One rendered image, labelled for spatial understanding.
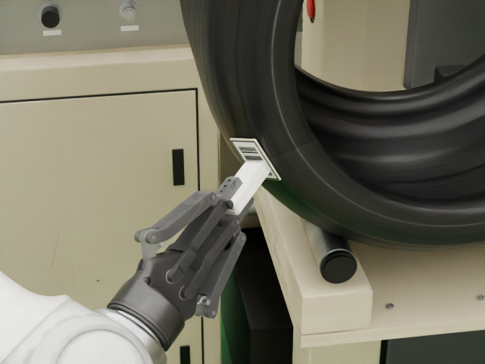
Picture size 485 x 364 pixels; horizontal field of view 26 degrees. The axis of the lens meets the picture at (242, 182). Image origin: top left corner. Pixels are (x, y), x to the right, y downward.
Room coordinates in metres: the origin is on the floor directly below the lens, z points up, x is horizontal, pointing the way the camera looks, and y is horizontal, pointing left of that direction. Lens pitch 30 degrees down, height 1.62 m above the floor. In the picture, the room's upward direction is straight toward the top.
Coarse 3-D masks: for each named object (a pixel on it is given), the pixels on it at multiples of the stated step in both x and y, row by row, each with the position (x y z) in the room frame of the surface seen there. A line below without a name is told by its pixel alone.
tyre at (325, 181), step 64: (192, 0) 1.07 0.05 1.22; (256, 0) 0.99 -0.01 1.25; (256, 64) 0.99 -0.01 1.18; (256, 128) 0.99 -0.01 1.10; (320, 128) 1.28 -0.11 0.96; (384, 128) 1.30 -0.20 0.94; (448, 128) 1.30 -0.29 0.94; (320, 192) 1.00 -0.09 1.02; (384, 192) 1.02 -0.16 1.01; (448, 192) 1.18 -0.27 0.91
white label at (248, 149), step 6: (234, 138) 1.01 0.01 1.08; (234, 144) 1.02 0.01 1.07; (240, 144) 1.01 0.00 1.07; (246, 144) 1.00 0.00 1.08; (252, 144) 1.00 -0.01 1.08; (258, 144) 0.99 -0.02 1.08; (240, 150) 1.01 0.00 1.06; (246, 150) 1.01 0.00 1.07; (252, 150) 1.00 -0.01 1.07; (258, 150) 0.99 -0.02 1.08; (240, 156) 1.02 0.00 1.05; (246, 156) 1.01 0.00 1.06; (252, 156) 1.01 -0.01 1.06; (258, 156) 1.00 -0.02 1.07; (264, 156) 0.99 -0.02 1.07; (270, 162) 0.99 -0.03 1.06; (270, 174) 1.00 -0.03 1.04; (276, 174) 1.00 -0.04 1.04
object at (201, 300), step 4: (200, 296) 0.89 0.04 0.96; (204, 296) 0.89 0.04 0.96; (200, 300) 0.88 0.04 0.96; (204, 300) 0.88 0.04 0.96; (208, 300) 0.88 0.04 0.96; (196, 304) 0.88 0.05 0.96; (200, 304) 0.88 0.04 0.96; (204, 304) 0.88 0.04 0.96; (208, 304) 0.88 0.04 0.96; (196, 308) 0.87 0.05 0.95; (200, 308) 0.88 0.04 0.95; (204, 308) 0.88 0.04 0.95; (196, 312) 0.87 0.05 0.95; (200, 312) 0.87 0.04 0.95; (204, 316) 0.88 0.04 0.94
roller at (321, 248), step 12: (312, 228) 1.09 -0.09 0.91; (312, 240) 1.07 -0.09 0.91; (324, 240) 1.05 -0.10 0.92; (336, 240) 1.05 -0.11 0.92; (324, 252) 1.03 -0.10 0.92; (336, 252) 1.02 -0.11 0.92; (348, 252) 1.03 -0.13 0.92; (324, 264) 1.02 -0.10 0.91; (336, 264) 1.02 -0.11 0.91; (348, 264) 1.02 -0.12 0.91; (324, 276) 1.02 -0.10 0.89; (336, 276) 1.02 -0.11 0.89; (348, 276) 1.02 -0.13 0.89
